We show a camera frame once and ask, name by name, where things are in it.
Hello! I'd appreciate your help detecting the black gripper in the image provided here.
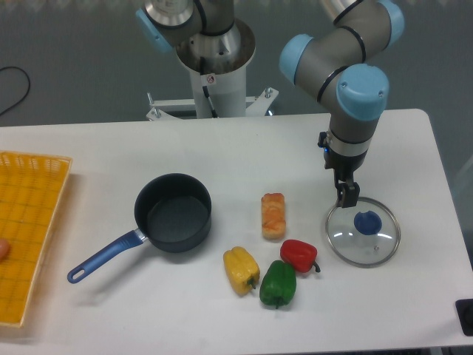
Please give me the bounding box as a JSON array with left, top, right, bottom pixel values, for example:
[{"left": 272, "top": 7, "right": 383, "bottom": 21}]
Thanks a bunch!
[{"left": 318, "top": 132, "right": 367, "bottom": 208}]

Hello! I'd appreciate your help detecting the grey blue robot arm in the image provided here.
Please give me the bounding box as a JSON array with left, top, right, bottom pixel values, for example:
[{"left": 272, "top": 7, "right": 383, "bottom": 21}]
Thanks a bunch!
[{"left": 136, "top": 1, "right": 404, "bottom": 208}]

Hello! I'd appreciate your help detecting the toy bread loaf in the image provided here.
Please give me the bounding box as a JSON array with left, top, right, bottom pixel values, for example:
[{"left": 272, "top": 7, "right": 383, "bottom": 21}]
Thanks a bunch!
[{"left": 261, "top": 193, "right": 286, "bottom": 240}]

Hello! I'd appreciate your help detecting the glass lid blue knob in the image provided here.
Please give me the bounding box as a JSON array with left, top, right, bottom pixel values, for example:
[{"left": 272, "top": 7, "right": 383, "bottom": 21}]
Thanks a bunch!
[{"left": 324, "top": 197, "right": 402, "bottom": 268}]

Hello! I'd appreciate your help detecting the red toy bell pepper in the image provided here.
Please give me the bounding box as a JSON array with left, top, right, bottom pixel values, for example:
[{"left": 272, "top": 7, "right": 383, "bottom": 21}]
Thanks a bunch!
[{"left": 280, "top": 240, "right": 321, "bottom": 273}]

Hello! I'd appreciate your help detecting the green toy bell pepper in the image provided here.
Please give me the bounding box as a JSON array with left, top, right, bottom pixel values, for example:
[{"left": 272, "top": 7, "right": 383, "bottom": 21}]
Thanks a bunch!
[{"left": 259, "top": 260, "right": 296, "bottom": 308}]

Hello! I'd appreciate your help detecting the yellow toy bell pepper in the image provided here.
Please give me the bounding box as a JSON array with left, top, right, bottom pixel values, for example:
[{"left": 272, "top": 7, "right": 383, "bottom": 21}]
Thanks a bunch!
[{"left": 223, "top": 246, "right": 260, "bottom": 296}]

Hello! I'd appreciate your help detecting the black device table edge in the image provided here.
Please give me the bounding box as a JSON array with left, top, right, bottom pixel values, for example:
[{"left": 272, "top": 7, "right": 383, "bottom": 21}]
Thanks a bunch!
[{"left": 455, "top": 299, "right": 473, "bottom": 337}]

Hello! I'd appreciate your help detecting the yellow plastic basket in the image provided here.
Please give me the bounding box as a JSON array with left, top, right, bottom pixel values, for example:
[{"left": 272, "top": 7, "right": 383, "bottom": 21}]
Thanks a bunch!
[{"left": 1, "top": 151, "right": 72, "bottom": 328}]

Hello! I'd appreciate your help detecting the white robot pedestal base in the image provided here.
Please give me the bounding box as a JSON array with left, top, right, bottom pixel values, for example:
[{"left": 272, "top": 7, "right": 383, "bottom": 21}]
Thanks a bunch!
[{"left": 146, "top": 18, "right": 279, "bottom": 121}]

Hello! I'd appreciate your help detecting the dark saucepan blue handle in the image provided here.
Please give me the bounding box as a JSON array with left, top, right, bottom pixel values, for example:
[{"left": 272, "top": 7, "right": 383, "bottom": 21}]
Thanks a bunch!
[{"left": 67, "top": 173, "right": 212, "bottom": 284}]

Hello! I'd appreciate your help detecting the black cable on floor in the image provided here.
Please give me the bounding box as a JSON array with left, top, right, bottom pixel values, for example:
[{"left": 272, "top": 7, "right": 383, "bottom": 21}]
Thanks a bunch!
[{"left": 0, "top": 66, "right": 31, "bottom": 117}]

